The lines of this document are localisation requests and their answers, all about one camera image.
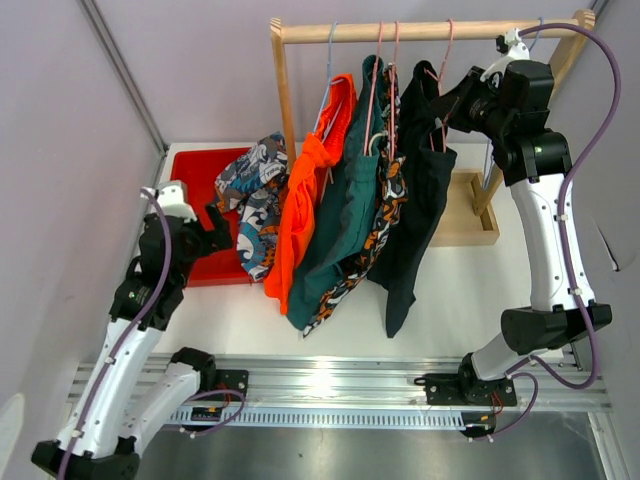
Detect teal green shorts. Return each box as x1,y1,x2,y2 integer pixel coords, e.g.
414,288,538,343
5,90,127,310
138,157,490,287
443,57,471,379
286,55,378,336

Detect wooden clothes rack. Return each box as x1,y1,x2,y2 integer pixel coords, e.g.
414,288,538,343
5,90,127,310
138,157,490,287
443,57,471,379
270,18,587,247

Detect pink hanger of teal shorts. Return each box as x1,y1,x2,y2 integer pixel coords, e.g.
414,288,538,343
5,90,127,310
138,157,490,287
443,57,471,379
363,22,384,157

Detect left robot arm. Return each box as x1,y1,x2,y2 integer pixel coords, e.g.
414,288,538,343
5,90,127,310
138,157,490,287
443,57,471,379
31,204,232,479

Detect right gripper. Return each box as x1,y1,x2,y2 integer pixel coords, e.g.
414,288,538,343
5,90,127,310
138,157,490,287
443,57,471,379
431,67,512,142

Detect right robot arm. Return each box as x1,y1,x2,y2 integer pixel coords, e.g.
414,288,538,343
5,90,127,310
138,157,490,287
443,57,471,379
432,60,612,404

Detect aluminium rail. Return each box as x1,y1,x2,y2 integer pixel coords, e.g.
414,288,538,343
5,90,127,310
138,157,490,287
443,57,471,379
66,353,616,431

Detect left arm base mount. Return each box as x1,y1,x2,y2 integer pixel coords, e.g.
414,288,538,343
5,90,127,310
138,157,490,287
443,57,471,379
209,369,250,405

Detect blue orange patterned shorts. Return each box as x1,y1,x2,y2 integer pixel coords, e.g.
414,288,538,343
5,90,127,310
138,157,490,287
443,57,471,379
214,132,289,282

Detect blue hanger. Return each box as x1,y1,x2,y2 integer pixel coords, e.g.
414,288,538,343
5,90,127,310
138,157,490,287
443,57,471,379
482,33,540,191
313,22,356,155

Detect red plastic bin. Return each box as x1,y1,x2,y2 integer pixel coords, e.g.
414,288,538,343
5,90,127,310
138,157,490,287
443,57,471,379
170,147,253,287

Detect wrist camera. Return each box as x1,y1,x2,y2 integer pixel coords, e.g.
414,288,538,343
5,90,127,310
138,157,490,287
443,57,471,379
141,180,197,222
480,27,530,83

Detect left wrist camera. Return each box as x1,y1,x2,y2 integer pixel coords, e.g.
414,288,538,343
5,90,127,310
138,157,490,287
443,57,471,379
141,180,197,222

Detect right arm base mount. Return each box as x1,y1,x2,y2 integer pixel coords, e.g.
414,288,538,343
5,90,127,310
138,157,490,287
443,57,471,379
413,373,518,407

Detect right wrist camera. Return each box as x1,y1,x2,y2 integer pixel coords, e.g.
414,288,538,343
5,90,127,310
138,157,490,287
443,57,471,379
480,27,530,83

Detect pink hanger of navy shorts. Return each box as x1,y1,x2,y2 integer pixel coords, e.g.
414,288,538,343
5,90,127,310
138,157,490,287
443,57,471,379
422,18,456,153

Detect dark navy shorts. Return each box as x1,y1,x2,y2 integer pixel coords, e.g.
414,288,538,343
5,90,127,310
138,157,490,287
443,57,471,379
368,60,457,338

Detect orange black patterned shorts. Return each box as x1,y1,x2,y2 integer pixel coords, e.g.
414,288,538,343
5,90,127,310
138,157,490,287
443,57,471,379
304,64,408,337

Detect pink hanger of patterned shorts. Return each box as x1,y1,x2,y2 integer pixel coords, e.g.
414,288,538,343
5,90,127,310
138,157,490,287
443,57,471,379
389,20,400,161

